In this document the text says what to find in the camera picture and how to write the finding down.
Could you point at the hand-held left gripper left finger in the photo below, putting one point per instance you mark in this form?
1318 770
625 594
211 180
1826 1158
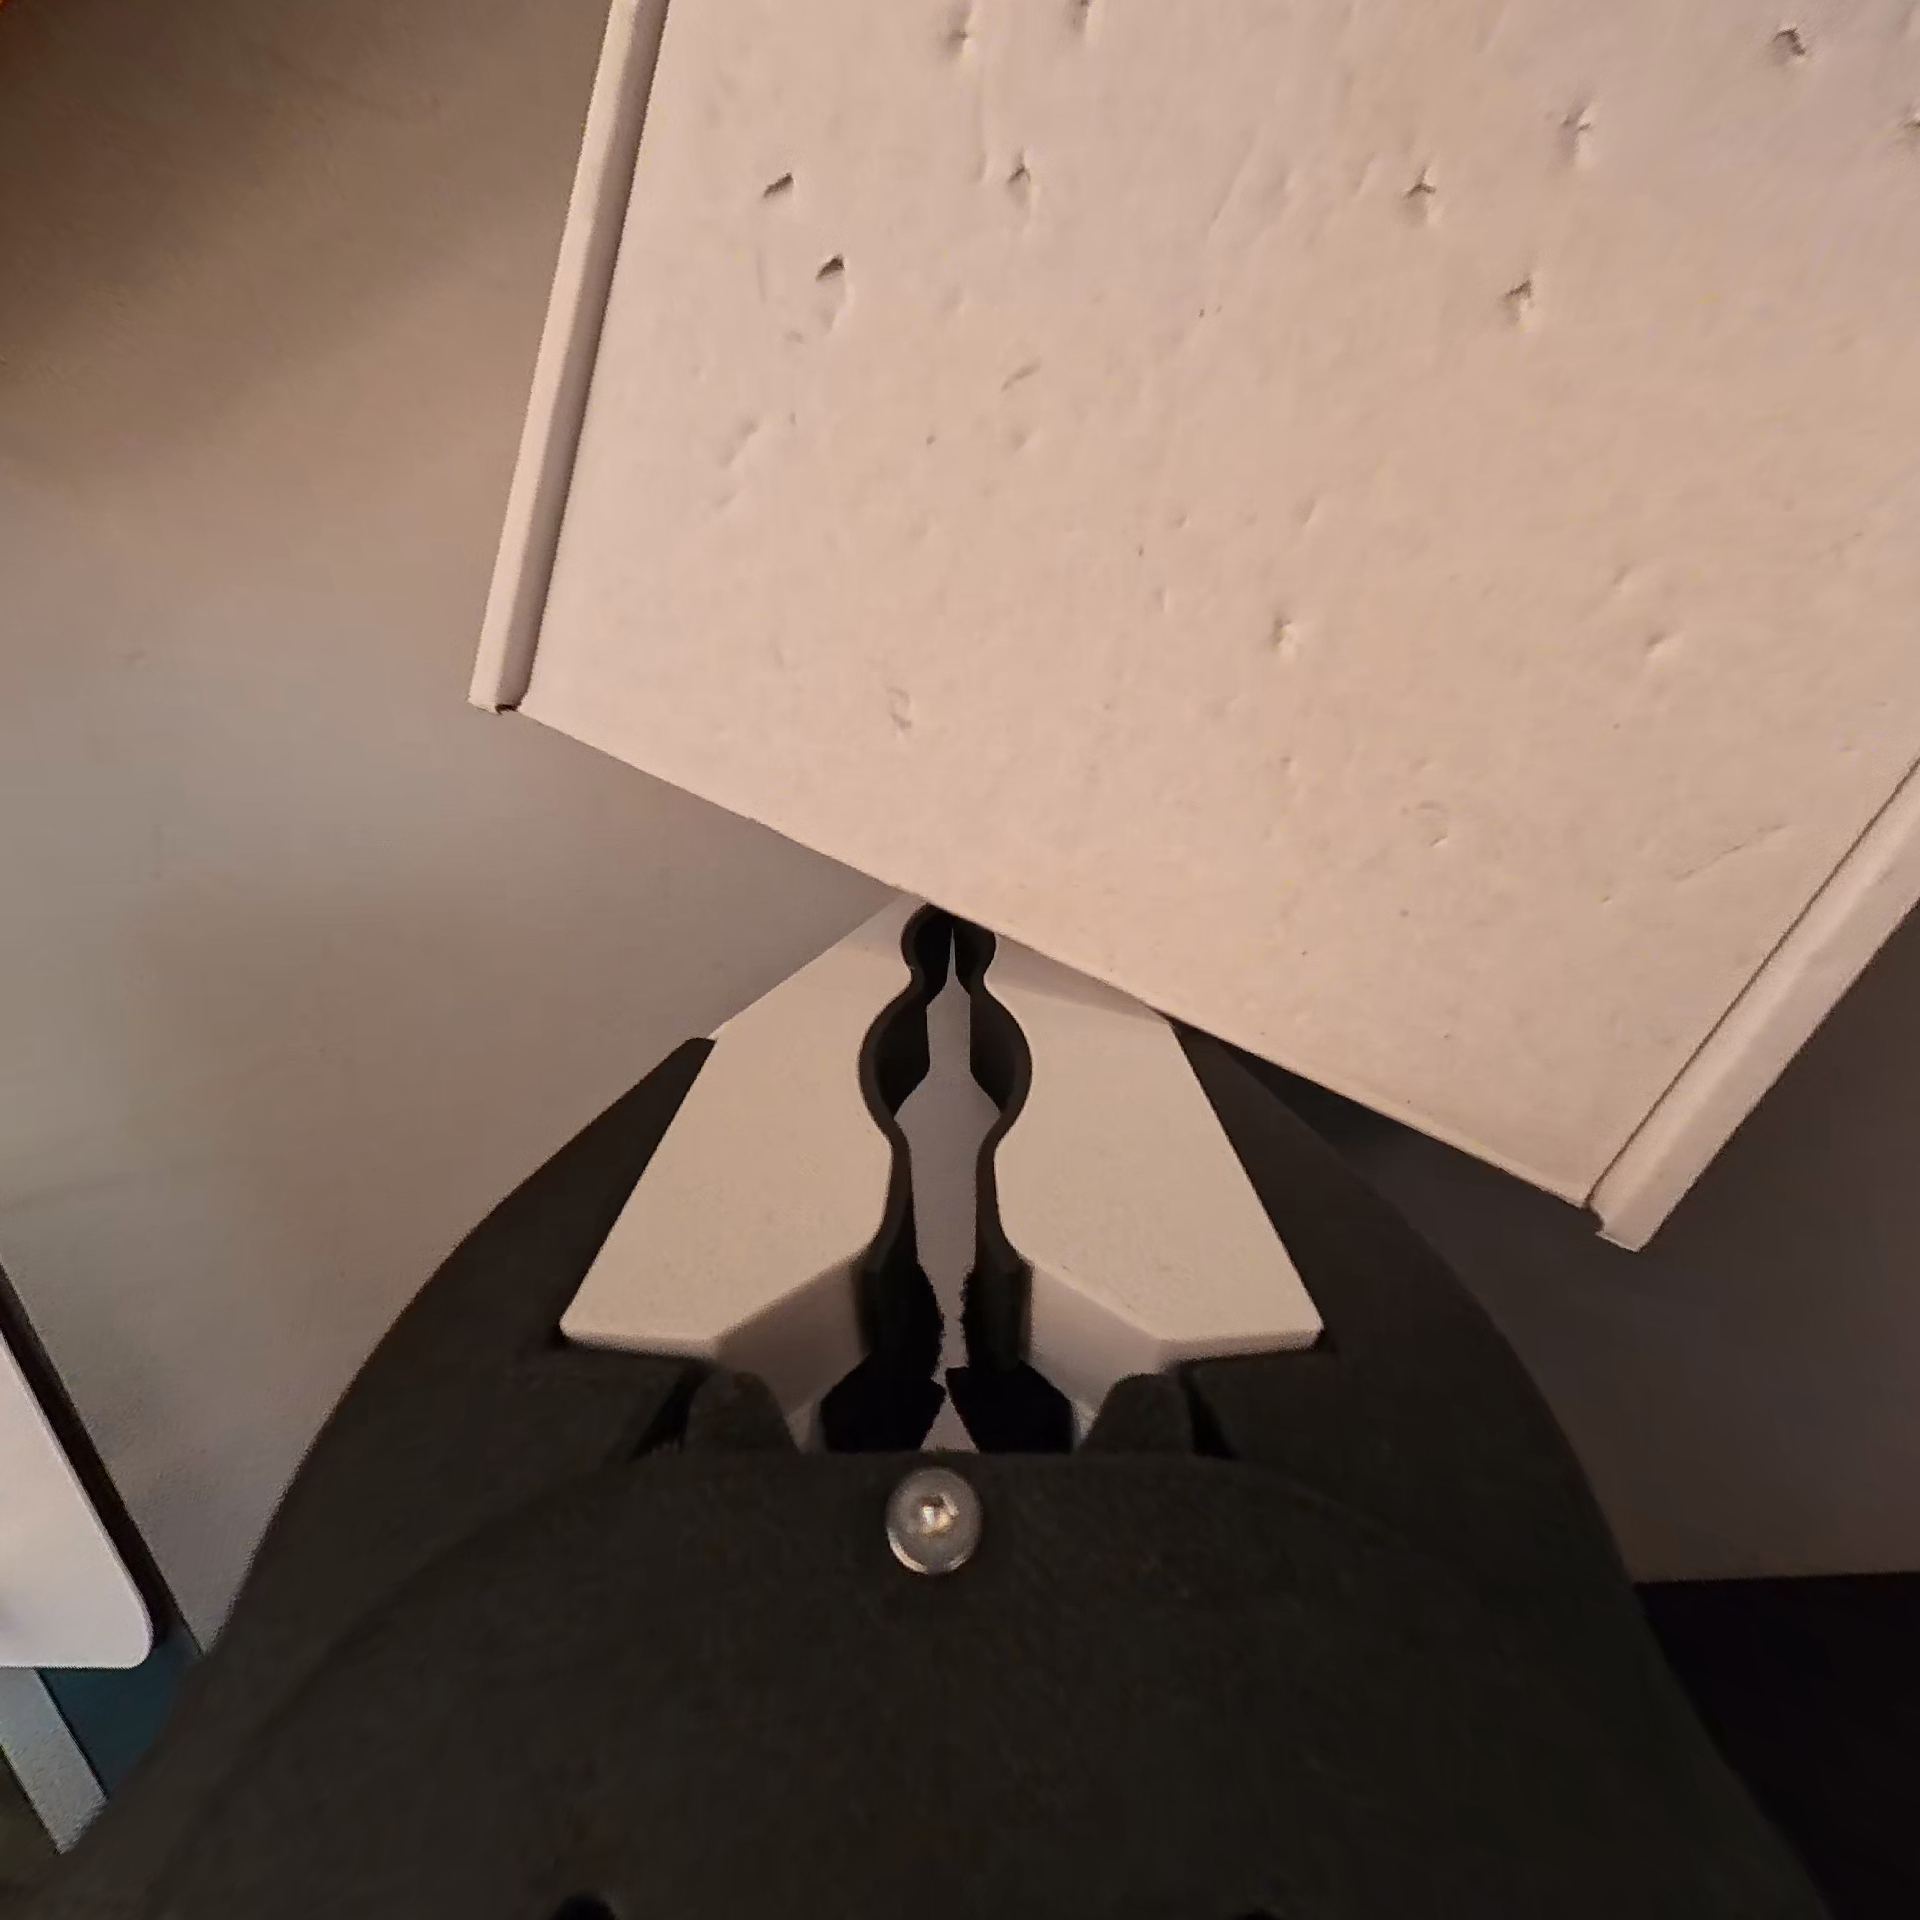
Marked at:
749 1200

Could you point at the white cardboard mailer box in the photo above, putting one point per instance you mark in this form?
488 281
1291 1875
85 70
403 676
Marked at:
1200 524

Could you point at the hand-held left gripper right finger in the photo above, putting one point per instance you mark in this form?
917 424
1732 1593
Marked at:
1155 1214

